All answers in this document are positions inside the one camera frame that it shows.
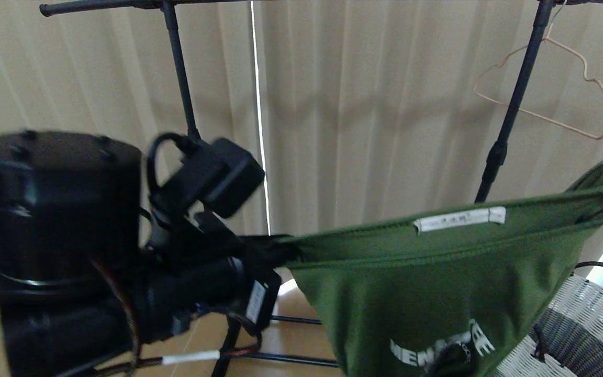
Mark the pink clothes hanger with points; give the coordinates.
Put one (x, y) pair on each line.
(558, 123)

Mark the black clothes rack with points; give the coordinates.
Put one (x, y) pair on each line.
(513, 104)

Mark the green long-sleeved shirt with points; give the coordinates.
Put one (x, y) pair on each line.
(385, 288)

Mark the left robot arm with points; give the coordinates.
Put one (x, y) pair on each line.
(60, 209)

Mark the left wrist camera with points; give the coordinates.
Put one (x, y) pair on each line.
(228, 178)

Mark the white laundry basket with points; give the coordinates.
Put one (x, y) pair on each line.
(594, 309)

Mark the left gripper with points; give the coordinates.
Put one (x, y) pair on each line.
(197, 298)

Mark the beige curtain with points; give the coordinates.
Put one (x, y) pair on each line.
(359, 104)

